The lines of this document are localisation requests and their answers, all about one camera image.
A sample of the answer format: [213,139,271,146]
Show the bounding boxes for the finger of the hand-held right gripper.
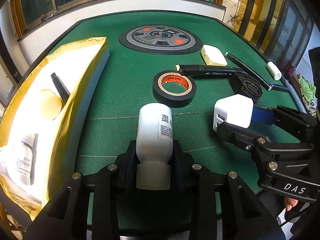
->
[252,105,317,143]
[216,121,267,153]

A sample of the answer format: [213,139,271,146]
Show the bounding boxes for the black electrical tape roll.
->
[152,70,197,108]

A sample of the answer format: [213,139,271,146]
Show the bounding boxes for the person's right hand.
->
[284,197,299,212]

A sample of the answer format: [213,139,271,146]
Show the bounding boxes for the white box yellow taped rim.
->
[0,37,110,222]

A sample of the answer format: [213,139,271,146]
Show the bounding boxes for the tangled wall cables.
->
[226,5,244,30]

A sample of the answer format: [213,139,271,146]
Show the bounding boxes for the black cooling fan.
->
[229,70,263,102]

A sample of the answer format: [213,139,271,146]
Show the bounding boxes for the white labelled plastic bottle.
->
[4,132,38,187]
[136,103,173,190]

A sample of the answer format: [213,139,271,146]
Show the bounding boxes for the gold panelled door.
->
[237,0,285,53]

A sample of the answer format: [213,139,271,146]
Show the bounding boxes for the small white plastic bottle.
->
[266,61,282,81]

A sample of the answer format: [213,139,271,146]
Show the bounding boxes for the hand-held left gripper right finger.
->
[172,140,285,240]

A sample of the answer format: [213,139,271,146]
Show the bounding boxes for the black marker grey cap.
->
[225,52,272,92]

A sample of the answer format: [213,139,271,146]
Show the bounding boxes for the black marker purple caps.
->
[271,83,290,92]

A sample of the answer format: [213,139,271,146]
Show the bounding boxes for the green cloth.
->
[299,76,317,115]

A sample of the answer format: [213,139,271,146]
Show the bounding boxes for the white usb charger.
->
[213,94,254,132]

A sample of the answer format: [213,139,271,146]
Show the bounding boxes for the black marker with yellow end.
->
[180,66,242,78]

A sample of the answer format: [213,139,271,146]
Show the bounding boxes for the round grey table control panel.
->
[119,24,203,55]

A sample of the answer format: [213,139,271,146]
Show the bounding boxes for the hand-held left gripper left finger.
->
[24,140,138,240]

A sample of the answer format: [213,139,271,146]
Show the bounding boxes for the cream plastic case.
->
[201,44,228,67]

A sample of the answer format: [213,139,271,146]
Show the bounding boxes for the black marker pale yellow cap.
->
[51,72,71,103]

